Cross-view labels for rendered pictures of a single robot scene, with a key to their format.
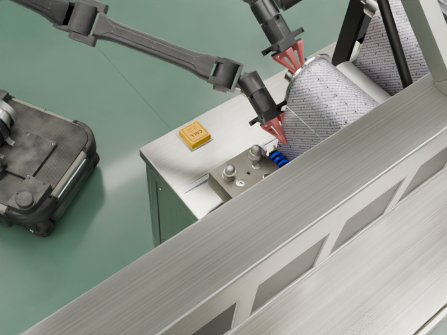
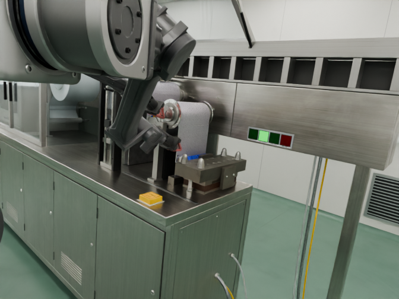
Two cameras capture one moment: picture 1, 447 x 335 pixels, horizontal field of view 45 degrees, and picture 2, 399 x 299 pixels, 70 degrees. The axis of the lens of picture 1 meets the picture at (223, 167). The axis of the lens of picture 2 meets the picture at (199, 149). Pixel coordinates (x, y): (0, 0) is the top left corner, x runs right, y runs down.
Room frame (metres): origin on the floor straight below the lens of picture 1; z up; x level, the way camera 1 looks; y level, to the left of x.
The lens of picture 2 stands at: (0.97, 1.26, 1.39)
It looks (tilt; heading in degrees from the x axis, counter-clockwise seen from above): 12 degrees down; 262
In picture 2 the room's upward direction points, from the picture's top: 6 degrees clockwise
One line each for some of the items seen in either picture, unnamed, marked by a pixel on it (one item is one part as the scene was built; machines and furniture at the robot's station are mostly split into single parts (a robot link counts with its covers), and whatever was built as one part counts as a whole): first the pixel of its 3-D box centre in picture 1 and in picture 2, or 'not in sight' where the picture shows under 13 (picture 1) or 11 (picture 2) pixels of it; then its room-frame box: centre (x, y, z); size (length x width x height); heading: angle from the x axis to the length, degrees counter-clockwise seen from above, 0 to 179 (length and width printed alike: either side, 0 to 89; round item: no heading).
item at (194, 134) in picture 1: (194, 134); (151, 197); (1.00, 0.10, 0.91); 0.07 x 0.07 x 0.02; 43
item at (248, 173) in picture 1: (281, 216); (212, 166); (0.69, -0.16, 1.00); 0.40 x 0.16 x 0.06; 43
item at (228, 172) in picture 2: not in sight; (228, 177); (0.62, -0.10, 0.96); 0.10 x 0.03 x 0.11; 43
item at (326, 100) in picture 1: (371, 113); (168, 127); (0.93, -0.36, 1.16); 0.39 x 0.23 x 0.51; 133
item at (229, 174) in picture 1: (229, 171); (200, 162); (0.78, -0.02, 1.05); 0.04 x 0.04 x 0.04
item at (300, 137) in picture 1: (312, 159); (192, 142); (0.80, -0.22, 1.11); 0.23 x 0.01 x 0.18; 43
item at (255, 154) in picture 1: (255, 151); (184, 158); (0.85, -0.08, 1.05); 0.04 x 0.04 x 0.04
